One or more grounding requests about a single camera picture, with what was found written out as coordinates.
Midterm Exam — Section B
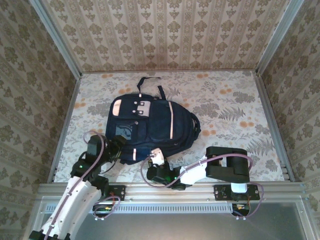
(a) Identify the navy blue backpack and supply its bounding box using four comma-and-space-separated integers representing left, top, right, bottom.
104, 76, 202, 166

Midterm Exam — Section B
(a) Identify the grey metal shelf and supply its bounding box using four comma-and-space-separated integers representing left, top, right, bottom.
37, 197, 311, 240

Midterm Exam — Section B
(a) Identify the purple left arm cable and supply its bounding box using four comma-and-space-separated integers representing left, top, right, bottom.
43, 129, 119, 240

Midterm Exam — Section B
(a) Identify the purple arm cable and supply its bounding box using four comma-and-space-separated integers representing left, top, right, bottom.
140, 152, 266, 221
43, 129, 119, 240

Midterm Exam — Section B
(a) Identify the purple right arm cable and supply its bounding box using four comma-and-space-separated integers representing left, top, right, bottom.
140, 152, 266, 221

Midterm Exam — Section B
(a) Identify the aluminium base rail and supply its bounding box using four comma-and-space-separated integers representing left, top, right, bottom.
38, 181, 306, 202

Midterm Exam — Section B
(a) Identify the slotted grey cable duct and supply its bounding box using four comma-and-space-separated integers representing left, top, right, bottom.
44, 201, 237, 214

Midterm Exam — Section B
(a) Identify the aluminium side rail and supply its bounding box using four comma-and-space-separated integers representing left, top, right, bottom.
254, 71, 297, 183
47, 74, 82, 183

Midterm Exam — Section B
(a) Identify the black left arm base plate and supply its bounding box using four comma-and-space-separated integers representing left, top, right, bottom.
107, 185, 127, 202

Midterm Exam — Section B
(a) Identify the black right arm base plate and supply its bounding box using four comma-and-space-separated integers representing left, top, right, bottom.
213, 184, 261, 202

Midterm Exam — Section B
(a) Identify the aluminium corner post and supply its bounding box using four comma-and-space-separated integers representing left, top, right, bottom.
255, 0, 305, 76
29, 0, 83, 79

